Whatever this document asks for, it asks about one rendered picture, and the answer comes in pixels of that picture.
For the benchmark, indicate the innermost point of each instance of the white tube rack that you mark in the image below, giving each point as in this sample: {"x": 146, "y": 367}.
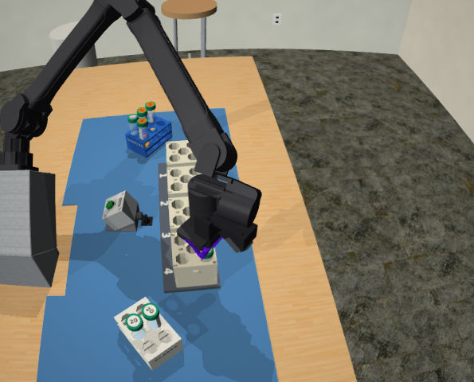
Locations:
{"x": 154, "y": 337}

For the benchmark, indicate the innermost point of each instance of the beige block with round holes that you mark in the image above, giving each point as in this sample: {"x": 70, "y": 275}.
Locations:
{"x": 195, "y": 272}

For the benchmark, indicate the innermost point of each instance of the blue bench mat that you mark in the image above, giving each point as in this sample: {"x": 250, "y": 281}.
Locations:
{"x": 224, "y": 331}

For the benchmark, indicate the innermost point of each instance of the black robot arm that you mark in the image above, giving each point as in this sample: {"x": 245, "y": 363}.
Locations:
{"x": 22, "y": 119}

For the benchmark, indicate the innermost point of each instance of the blue tube rack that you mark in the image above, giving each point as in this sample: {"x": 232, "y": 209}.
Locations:
{"x": 137, "y": 145}

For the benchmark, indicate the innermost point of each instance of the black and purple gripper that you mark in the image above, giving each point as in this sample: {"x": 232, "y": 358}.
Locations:
{"x": 186, "y": 232}

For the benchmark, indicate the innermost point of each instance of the beige bucket adapter with round holes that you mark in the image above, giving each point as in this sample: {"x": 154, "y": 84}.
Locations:
{"x": 178, "y": 212}
{"x": 179, "y": 150}
{"x": 177, "y": 188}

